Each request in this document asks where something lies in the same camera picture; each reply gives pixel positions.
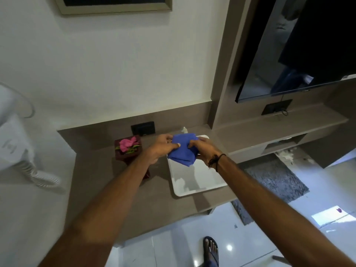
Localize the white coiled hair dryer cord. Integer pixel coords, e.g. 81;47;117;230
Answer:
16;154;62;190

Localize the white wall hair dryer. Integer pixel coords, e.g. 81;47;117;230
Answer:
0;81;37;173

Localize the person's left forearm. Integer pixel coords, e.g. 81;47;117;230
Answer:
38;151;158;267

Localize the white crumpled litter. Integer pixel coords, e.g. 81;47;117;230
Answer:
275;148;296;165

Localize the person's right forearm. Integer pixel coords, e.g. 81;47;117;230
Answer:
207;154;356;267

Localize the black socket plate with cable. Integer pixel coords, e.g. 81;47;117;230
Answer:
261;94;293;117

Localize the person's foot in black sandal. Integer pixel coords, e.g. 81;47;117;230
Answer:
202;236;220;267

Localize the blue cleaning cloth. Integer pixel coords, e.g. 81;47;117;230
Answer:
167;133;200;167

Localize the person's left hand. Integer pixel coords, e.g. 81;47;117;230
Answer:
146;133;181;165

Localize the framed wall picture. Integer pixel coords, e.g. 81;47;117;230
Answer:
54;0;173;16

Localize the black wall socket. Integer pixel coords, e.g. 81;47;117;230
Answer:
131;121;156;137

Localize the grey shaggy rug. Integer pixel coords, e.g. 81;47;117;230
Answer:
230;157;310;226

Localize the person's right hand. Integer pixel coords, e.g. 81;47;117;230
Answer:
188;136;223;167

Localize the pink flower decoration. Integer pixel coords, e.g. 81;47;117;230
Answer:
115;136;141;154

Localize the black flat screen television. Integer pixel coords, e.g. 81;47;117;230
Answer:
235;0;356;104

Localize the black cord bracelet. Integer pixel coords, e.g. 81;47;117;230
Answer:
207;153;227;173

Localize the grey-brown wall shelf unit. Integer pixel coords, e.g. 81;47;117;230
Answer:
210;0;356;169

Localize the dark brown box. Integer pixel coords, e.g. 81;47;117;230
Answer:
115;135;151;180

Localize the white rectangular tray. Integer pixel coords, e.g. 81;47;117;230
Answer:
167;135;229;198

